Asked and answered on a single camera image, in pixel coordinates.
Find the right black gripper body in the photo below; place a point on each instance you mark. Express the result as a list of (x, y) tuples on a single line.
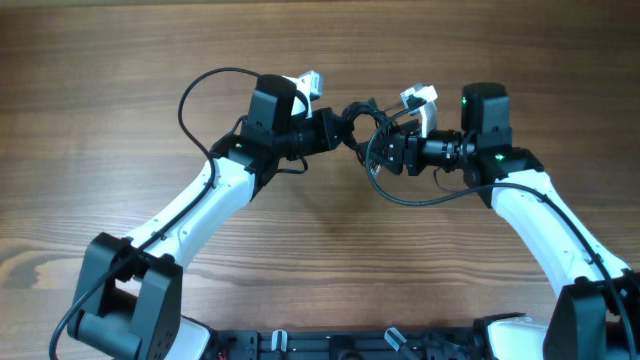
[(411, 139)]

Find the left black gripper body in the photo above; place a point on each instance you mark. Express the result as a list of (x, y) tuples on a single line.
[(316, 137)]

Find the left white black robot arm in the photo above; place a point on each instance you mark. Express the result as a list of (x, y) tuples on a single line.
[(127, 302)]

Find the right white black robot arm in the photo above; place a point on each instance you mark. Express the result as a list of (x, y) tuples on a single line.
[(596, 315)]

